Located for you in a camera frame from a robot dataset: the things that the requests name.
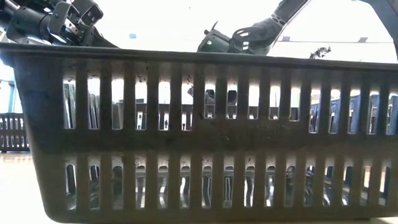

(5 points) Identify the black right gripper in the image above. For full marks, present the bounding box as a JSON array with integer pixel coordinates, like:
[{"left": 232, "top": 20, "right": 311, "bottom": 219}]
[{"left": 198, "top": 28, "right": 238, "bottom": 106}]

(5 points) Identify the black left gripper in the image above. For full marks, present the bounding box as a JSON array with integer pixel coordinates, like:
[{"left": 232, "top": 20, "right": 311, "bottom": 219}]
[{"left": 49, "top": 1, "right": 118, "bottom": 48}]

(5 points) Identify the black slotted plastic basket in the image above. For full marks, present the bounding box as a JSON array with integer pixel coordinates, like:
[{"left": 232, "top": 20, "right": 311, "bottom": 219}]
[
  {"left": 309, "top": 93, "right": 398, "bottom": 136},
  {"left": 111, "top": 101, "right": 301, "bottom": 131},
  {"left": 0, "top": 42, "right": 398, "bottom": 224},
  {"left": 0, "top": 112, "right": 30, "bottom": 153}
]

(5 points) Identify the small dark ragged object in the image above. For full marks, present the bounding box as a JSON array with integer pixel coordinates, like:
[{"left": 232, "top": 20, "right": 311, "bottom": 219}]
[{"left": 309, "top": 45, "right": 332, "bottom": 60}]

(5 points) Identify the clear bag with black sponge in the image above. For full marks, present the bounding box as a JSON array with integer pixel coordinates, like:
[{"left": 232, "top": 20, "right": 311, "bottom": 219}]
[{"left": 65, "top": 164, "right": 391, "bottom": 209}]

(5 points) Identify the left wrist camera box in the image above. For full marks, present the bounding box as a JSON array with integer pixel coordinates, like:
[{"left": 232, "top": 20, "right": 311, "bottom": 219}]
[{"left": 72, "top": 0, "right": 104, "bottom": 26}]

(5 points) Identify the blue upright post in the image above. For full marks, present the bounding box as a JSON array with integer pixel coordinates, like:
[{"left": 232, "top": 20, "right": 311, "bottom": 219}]
[{"left": 6, "top": 80, "right": 16, "bottom": 113}]

